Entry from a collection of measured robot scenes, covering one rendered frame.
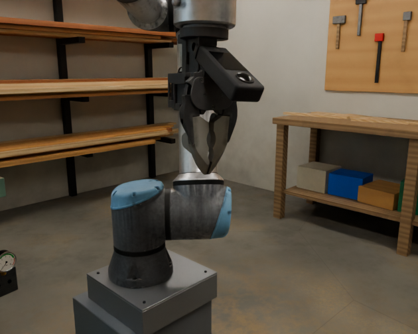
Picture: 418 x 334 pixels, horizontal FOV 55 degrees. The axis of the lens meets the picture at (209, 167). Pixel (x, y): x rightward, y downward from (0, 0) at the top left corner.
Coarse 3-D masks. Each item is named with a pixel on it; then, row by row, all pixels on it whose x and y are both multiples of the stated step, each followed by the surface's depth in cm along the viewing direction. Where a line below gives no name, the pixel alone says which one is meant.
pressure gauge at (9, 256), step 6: (0, 252) 121; (6, 252) 121; (12, 252) 122; (0, 258) 120; (6, 258) 121; (12, 258) 123; (0, 264) 120; (6, 264) 122; (12, 264) 123; (0, 270) 120; (6, 270) 122
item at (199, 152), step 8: (200, 120) 58; (200, 128) 59; (208, 128) 59; (184, 136) 63; (200, 136) 59; (184, 144) 63; (200, 144) 59; (192, 152) 60; (200, 152) 59; (200, 160) 60; (208, 160) 60; (200, 168) 61; (208, 168) 61
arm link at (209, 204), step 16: (176, 32) 121; (208, 112) 117; (192, 160) 114; (192, 176) 112; (208, 176) 113; (176, 192) 114; (192, 192) 111; (208, 192) 112; (224, 192) 114; (176, 208) 111; (192, 208) 111; (208, 208) 111; (224, 208) 111; (176, 224) 110; (192, 224) 111; (208, 224) 111; (224, 224) 112
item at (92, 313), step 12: (84, 300) 121; (84, 312) 119; (96, 312) 115; (192, 312) 118; (204, 312) 122; (84, 324) 120; (96, 324) 114; (108, 324) 110; (120, 324) 110; (180, 324) 115; (192, 324) 119; (204, 324) 123
